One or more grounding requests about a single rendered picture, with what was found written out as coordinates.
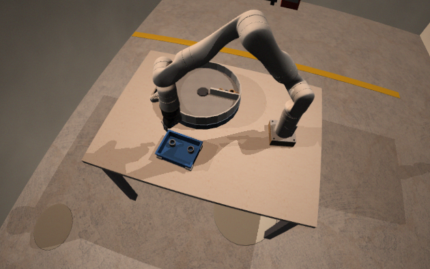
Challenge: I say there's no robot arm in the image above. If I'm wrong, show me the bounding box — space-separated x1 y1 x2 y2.
152 10 315 138

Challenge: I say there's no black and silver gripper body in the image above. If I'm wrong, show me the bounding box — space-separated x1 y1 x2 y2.
150 92 182 128

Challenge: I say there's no blue open crate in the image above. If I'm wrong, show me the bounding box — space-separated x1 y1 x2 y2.
155 130 202 171

